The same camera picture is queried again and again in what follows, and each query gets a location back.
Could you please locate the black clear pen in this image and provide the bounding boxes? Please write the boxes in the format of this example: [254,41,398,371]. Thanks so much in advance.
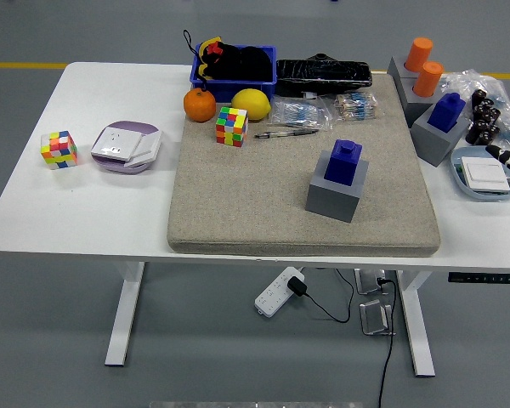
[253,128,320,139]

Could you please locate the blue plastic bin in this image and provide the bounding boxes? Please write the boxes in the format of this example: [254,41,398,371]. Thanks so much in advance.
[189,43,278,105]

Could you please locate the grey square seal holder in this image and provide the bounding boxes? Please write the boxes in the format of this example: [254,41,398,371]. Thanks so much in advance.
[411,105,472,167]
[304,150,370,224]

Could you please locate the orange fruit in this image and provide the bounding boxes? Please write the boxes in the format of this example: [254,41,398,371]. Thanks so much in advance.
[183,88,218,123]

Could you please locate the white wall socket panel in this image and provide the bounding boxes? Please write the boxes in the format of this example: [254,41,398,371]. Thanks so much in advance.
[90,127,144,162]

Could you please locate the yellow red toy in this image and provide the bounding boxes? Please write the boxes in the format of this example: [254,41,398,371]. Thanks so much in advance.
[197,37,224,80]

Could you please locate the yellow lemon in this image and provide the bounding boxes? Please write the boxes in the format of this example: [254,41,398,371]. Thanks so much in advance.
[230,88,272,121]

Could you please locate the colourful puzzle cube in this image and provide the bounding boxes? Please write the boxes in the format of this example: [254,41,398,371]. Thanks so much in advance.
[215,105,250,149]
[40,129,79,171]

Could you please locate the white wall switch panel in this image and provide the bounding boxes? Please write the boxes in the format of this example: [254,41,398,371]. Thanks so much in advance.
[122,130,163,167]

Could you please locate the clear plastic bag pile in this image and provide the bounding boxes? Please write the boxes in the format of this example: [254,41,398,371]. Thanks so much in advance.
[441,70,510,150]

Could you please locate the thin black adapter cable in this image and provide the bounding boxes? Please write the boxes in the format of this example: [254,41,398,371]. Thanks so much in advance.
[301,268,356,324]

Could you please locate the metal bracket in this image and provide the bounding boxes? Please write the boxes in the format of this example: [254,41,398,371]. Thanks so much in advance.
[354,268,390,296]
[359,298,395,337]

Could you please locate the grey round seal holder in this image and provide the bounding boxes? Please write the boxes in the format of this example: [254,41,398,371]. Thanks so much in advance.
[397,74,445,128]
[387,56,422,86]

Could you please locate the black table control panel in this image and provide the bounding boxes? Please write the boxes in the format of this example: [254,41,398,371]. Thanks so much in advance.
[447,271,510,285]

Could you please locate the grey-brown mat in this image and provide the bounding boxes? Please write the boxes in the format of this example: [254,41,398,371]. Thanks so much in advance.
[166,74,442,258]

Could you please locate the black wrapped long box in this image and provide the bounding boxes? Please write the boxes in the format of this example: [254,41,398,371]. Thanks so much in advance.
[275,53,374,98]

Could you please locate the black plug adapter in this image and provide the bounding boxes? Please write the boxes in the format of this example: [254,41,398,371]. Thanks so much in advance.
[287,275,308,298]

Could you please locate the white table leg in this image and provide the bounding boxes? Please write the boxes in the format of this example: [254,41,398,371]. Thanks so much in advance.
[105,261,146,367]
[395,269,437,377]

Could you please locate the blue square seal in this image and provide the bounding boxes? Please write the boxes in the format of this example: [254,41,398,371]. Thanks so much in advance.
[324,139,363,188]
[428,92,468,133]

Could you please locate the clear bag tan resistors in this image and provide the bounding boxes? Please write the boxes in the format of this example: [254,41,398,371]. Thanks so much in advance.
[322,91,383,122]

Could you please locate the orange cylinder seal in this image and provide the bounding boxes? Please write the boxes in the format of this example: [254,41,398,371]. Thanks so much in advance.
[412,60,445,98]
[404,37,434,72]

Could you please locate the white power strip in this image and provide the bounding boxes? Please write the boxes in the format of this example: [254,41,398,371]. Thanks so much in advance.
[253,266,306,318]

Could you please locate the clear bag blue resistors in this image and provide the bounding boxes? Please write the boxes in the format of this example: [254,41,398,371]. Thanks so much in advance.
[266,95,335,132]

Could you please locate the black cloth pouch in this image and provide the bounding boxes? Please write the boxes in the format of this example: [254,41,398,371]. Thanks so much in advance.
[203,41,274,82]

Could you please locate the light blue tray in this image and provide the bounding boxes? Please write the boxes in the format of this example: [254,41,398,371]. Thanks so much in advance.
[450,146,510,202]

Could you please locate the long black floor cable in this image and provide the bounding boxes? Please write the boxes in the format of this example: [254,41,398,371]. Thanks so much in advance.
[376,276,399,408]

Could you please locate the purple plate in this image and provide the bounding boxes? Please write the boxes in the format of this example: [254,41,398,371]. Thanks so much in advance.
[91,120,162,175]

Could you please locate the black strap loop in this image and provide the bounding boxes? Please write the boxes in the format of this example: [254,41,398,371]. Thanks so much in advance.
[182,29,201,56]

